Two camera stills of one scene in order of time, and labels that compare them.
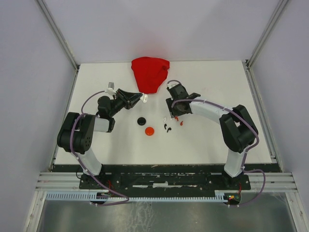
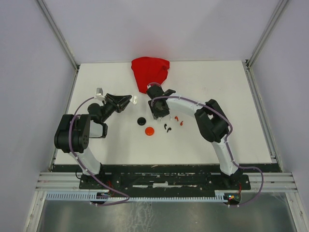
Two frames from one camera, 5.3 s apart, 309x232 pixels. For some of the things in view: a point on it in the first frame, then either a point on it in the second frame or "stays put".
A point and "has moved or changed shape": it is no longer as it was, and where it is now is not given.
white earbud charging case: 144,98 has moved or changed shape
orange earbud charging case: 149,131 stays put
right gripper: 172,111 → 156,114
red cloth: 149,73 stays put
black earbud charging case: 141,121 stays put
